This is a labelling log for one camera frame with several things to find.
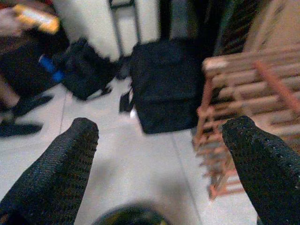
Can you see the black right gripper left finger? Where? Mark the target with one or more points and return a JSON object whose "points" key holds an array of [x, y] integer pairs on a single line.
{"points": [[54, 173]]}

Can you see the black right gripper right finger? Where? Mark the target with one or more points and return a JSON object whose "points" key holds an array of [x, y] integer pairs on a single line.
{"points": [[264, 168]]}

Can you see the round dark rubbish bin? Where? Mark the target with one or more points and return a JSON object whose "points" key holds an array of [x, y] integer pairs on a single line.
{"points": [[131, 215]]}

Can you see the black slipper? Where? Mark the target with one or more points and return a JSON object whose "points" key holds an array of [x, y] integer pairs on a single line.
{"points": [[18, 130], [30, 104]]}

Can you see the wooden slatted rack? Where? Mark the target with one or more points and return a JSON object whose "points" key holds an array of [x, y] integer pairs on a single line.
{"points": [[248, 89]]}

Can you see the blue item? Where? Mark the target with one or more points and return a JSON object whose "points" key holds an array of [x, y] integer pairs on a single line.
{"points": [[52, 69]]}

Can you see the black crumpled backpack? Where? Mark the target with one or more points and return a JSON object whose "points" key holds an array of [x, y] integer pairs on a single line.
{"points": [[86, 70]]}

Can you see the large black open bag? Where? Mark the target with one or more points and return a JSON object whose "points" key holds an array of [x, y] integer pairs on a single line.
{"points": [[21, 68]]}

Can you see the black square fabric bag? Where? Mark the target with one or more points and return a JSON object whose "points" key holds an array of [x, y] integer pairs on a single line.
{"points": [[166, 89]]}

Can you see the brown cardboard box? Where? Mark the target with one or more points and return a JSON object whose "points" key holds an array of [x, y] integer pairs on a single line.
{"points": [[274, 23]]}

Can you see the yellow box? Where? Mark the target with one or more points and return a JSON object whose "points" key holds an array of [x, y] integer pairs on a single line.
{"points": [[37, 18]]}

